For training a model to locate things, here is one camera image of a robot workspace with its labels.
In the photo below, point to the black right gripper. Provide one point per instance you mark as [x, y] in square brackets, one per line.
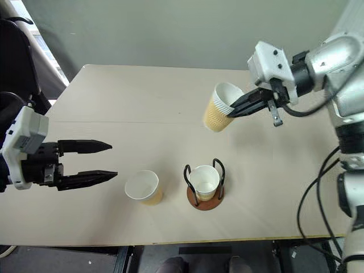
[280, 92]

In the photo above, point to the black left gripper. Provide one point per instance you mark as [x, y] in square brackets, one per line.
[37, 166]

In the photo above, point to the ribbed tan paper cup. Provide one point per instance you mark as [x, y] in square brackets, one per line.
[204, 179]
[142, 185]
[217, 113]

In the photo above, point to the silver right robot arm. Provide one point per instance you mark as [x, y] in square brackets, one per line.
[339, 57]

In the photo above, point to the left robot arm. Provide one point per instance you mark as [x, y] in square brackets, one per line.
[1, 176]

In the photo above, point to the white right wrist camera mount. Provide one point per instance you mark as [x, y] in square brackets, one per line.
[270, 64]

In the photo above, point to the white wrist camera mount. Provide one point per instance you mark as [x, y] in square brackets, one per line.
[270, 64]
[27, 133]

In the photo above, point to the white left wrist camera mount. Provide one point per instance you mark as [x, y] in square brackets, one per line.
[27, 133]

